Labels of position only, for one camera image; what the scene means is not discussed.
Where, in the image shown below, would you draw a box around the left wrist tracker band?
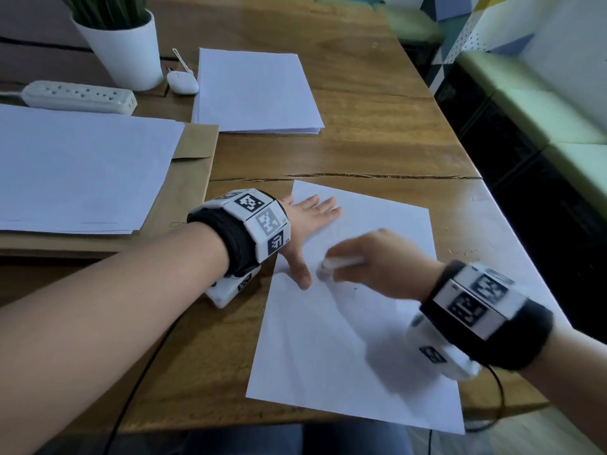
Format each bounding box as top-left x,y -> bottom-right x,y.
187,188 -> 291,309

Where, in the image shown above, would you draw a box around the brown paper envelope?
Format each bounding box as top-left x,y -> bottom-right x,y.
0,120 -> 220,259

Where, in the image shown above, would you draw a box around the small stack of white paper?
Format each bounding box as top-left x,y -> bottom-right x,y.
192,47 -> 325,136

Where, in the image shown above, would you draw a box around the white power strip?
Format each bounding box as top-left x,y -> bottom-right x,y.
0,80 -> 138,115

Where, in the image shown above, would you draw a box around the small white device with lanyard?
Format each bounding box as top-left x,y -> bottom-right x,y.
165,47 -> 200,96

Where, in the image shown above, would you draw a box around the right wrist tracker band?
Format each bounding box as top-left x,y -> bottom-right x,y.
406,260 -> 555,382

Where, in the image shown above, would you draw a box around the wrist tracker band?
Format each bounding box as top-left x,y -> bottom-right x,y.
187,188 -> 291,309
406,260 -> 555,382

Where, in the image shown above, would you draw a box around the black cable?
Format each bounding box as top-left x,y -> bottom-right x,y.
103,316 -> 182,455
427,364 -> 506,455

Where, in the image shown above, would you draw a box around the person's right forearm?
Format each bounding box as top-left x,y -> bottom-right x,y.
518,322 -> 607,455

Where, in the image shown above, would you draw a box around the large stack of white paper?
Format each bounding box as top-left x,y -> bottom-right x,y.
0,103 -> 186,235

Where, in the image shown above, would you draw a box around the single white paper sheet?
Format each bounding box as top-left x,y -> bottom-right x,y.
245,180 -> 466,436

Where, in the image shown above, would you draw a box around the person's blue jeans legs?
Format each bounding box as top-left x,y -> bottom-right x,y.
182,421 -> 414,455

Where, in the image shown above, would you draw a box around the white pen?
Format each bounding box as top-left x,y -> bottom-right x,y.
321,255 -> 366,279

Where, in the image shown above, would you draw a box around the person's left hand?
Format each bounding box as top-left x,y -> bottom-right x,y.
277,194 -> 343,290

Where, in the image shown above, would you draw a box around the person's left forearm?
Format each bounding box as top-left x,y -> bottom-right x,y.
0,222 -> 230,455

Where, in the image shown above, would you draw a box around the light green bench cushion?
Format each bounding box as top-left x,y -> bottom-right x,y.
542,142 -> 607,219
456,51 -> 607,148
374,3 -> 447,44

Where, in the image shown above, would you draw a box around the white plant pot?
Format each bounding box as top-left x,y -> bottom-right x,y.
71,9 -> 165,93

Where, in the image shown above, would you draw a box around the black bench base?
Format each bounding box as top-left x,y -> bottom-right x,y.
408,40 -> 607,349

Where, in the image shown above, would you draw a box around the person's right hand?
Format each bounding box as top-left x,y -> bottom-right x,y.
315,228 -> 445,304

